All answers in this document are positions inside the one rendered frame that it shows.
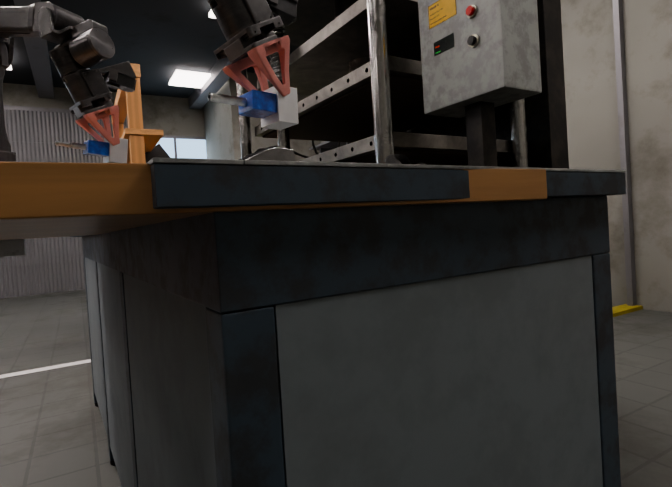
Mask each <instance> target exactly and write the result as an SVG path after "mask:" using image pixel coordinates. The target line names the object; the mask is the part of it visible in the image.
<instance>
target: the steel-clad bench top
mask: <svg viewBox="0 0 672 487"><path fill-rule="evenodd" d="M154 163H177V164H226V165H275V166H323V167H372V168H420V169H545V170H546V171H566V172H615V173H626V170H606V169H569V168H531V167H494V166H457V165H419V164H382V163H345V162H307V161H270V160H233V159H196V158H158V157H153V158H152V159H151V160H149V161H148V162H147V163H146V164H149V165H153V164H154Z"/></svg>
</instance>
